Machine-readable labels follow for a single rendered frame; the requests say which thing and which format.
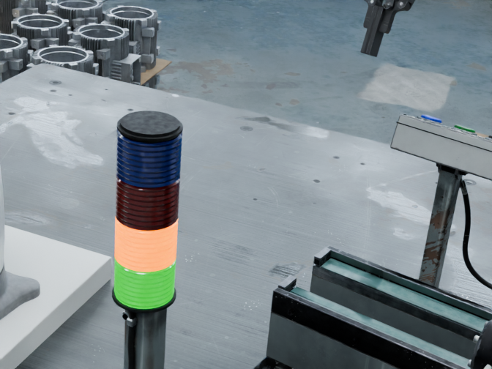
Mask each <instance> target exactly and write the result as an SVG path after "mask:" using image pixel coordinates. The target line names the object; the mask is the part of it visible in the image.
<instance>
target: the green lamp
mask: <svg viewBox="0 0 492 369"><path fill-rule="evenodd" d="M114 263H115V265H114V269H115V270H114V273H115V274H114V292H115V296H116V298H117V299H118V300H119V301H120V302H121V303H122V304H124V305H126V306H128V307H132V308H138V309H152V308H158V307H161V306H163V305H165V304H167V303H168V302H170V300H171V299H172V297H173V295H174V286H175V285H174V283H175V269H176V260H175V262H173V263H172V265H170V266H168V267H166V268H165V269H161V270H158V271H153V272H139V271H135V270H131V269H128V268H126V267H124V266H122V265H121V264H119V263H118V262H117V260H116V259H115V261H114Z"/></svg>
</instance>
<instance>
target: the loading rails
mask: <svg viewBox="0 0 492 369"><path fill-rule="evenodd" d="M313 263H314V265H313V271H312V278H311V284H310V291H306V290H304V289H302V288H299V287H297V286H296V287H295V285H296V282H297V278H296V277H294V276H291V275H290V276H289V277H287V278H286V279H285V280H284V281H283V282H282V283H280V284H279V285H278V287H277V288H275V289H274V290H273V294H272V306H271V315H270V322H269V334H268V341H267V348H266V357H267V356H268V357H271V358H273V359H276V360H277V361H279V362H282V363H283V364H285V365H288V366H290V367H292V368H294V369H471V368H470V367H468V366H467V364H468V361H469V360H470V359H472V355H473V352H474V348H475V346H476V343H474V342H473V339H474V336H475V335H477V336H480V334H481V332H482V330H483V328H484V325H485V322H486V321H487V322H489V321H490V320H492V309H490V308H489V307H485V306H483V305H480V304H477V303H476V302H473V301H470V300H467V299H464V298H463V297H460V296H457V295H455V294H452V293H450V292H447V291H444V290H442V289H440V288H437V287H435V286H431V285H429V284H427V283H424V282H422V281H419V280H416V279H414V278H412V277H409V276H406V275H403V274H401V273H399V272H396V271H393V270H391V269H388V268H386V267H384V266H381V265H378V264H375V263H373V262H371V261H368V260H365V259H363V258H360V257H358V256H355V255H352V254H350V253H347V252H345V251H343V250H340V249H337V248H335V247H332V246H330V245H329V246H328V247H325V248H324V249H323V250H321V251H320V252H319V253H317V254H316V255H315V256H314V261H313Z"/></svg>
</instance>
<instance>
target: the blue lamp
mask: <svg viewBox="0 0 492 369"><path fill-rule="evenodd" d="M116 137H117V140H116V143H117V145H116V148H117V150H116V153H117V155H116V175H117V176H118V178H119V179H121V180H122V181H123V182H125V183H127V184H129V185H132V186H135V187H143V188H157V187H165V186H167V185H171V184H173V183H174V182H176V181H177V180H178V179H179V177H180V171H181V156H182V153H181V151H182V133H181V134H179V135H178V136H177V137H175V138H174V139H171V140H169V141H163V142H158V143H147V142H140V141H134V140H132V139H129V138H127V137H125V136H124V135H122V134H121V133H120V132H119V131H118V130H117V135H116Z"/></svg>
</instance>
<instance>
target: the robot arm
mask: <svg viewBox="0 0 492 369"><path fill-rule="evenodd" d="M364 1H366V2H367V3H368V11H367V13H366V16H365V20H364V23H363V26H364V28H366V29H367V31H366V34H365V38H364V41H363V44H362V48H361V51H360V52H361V53H364V54H367V55H369V56H375V57H377V55H378V52H379V48H380V45H381V41H382V38H383V36H384V33H385V34H389V32H390V30H391V27H392V23H393V21H394V17H395V14H396V13H397V12H399V11H404V10H405V11H409V10H410V9H411V6H412V5H413V3H414V1H415V0H386V3H385V4H383V0H364ZM382 4H383V6H382ZM39 295H40V284H39V282H38V281H37V280H35V279H32V278H29V277H22V276H19V275H14V274H13V273H10V272H7V271H5V267H4V194H3V185H2V178H1V168H0V320H1V319H3V318H4V317H5V316H6V315H8V314H9V313H11V312H12V311H13V310H14V309H16V308H17V307H19V306H20V305H22V304H23V303H25V302H28V301H30V300H33V299H35V298H37V297H38V296H39Z"/></svg>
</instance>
